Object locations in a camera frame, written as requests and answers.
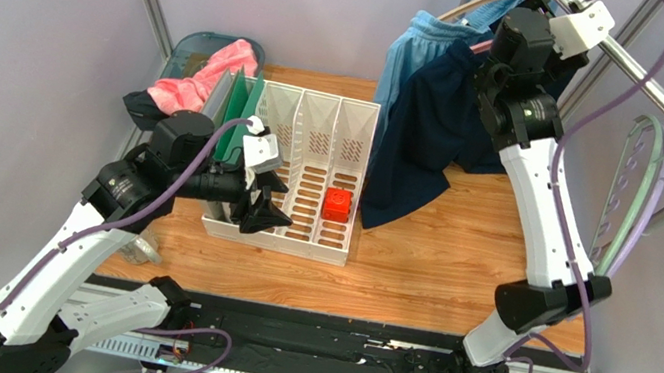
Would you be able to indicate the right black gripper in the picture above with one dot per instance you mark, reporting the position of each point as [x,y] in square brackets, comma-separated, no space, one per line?
[543,5]

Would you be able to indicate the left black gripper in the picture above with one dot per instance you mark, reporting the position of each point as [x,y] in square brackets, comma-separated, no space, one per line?
[266,213]

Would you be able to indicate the navy blue shorts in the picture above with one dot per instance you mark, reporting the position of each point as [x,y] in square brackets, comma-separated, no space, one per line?
[442,127]

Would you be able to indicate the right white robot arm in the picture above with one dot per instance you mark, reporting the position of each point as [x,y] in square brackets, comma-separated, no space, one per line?
[532,48]

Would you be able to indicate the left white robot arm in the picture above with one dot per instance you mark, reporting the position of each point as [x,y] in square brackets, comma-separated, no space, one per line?
[187,156]

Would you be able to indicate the light blue shorts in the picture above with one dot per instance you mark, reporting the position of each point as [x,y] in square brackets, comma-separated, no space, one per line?
[426,39]

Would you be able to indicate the green plastic hanger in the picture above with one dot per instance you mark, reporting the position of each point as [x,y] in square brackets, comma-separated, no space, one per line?
[643,148]

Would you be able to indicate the purple plastic hanger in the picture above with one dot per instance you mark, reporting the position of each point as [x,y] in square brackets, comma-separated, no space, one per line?
[650,203]

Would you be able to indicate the red cube socket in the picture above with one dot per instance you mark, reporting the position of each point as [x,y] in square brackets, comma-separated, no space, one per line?
[337,205]

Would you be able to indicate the white file organizer rack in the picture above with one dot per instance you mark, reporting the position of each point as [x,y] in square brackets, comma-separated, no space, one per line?
[325,141]

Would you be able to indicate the green folder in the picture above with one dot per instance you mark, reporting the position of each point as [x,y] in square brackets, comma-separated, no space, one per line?
[242,104]

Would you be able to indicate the grey folder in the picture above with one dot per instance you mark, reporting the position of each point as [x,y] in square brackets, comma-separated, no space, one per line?
[216,104]

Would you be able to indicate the pink garment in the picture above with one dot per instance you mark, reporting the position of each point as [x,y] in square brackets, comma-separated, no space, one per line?
[191,93]

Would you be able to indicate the yellow cup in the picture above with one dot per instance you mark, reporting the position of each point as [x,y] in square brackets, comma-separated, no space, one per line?
[141,250]

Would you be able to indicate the black garment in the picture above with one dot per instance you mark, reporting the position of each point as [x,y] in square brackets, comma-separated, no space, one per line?
[144,112]

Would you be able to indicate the teal laundry basket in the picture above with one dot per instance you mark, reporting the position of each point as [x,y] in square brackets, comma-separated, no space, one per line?
[191,54]

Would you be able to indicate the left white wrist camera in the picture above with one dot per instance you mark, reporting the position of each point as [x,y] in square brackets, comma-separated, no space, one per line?
[261,152]

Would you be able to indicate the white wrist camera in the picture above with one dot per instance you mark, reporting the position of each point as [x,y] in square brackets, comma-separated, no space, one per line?
[581,30]
[261,152]

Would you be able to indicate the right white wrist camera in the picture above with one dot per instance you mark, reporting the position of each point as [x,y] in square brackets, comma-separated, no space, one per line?
[581,30]

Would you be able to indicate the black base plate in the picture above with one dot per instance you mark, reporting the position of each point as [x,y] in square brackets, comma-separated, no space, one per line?
[274,339]

